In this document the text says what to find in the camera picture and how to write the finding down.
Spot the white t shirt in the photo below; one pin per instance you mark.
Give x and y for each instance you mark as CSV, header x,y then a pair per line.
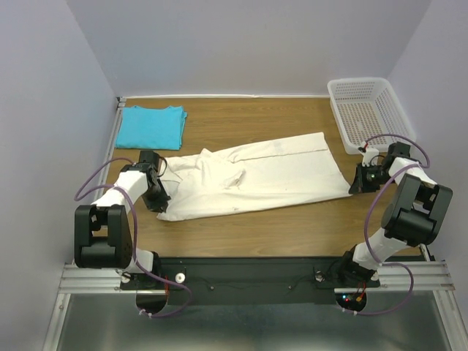
x,y
252,177

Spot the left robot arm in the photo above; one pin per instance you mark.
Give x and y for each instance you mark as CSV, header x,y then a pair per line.
x,y
105,231

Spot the aluminium frame rail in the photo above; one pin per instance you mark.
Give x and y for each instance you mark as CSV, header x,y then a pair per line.
x,y
422,276

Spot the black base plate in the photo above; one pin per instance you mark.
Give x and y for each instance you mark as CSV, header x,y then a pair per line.
x,y
248,281

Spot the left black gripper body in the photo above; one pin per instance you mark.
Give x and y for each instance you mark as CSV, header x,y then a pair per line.
x,y
156,197

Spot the folded blue t shirt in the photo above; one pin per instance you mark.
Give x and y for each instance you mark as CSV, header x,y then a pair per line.
x,y
154,129

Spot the white plastic basket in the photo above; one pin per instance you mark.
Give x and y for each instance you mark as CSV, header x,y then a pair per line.
x,y
367,109

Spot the left table edge rail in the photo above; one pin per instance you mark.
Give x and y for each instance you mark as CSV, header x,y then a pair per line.
x,y
95,185

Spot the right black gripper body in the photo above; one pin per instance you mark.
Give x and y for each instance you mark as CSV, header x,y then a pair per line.
x,y
371,177

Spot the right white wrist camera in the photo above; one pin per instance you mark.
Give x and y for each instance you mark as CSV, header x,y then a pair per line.
x,y
370,155

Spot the electronics board with leds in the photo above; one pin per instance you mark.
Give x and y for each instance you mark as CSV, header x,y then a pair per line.
x,y
351,299

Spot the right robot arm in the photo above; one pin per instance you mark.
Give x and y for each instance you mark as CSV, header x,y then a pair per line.
x,y
413,217

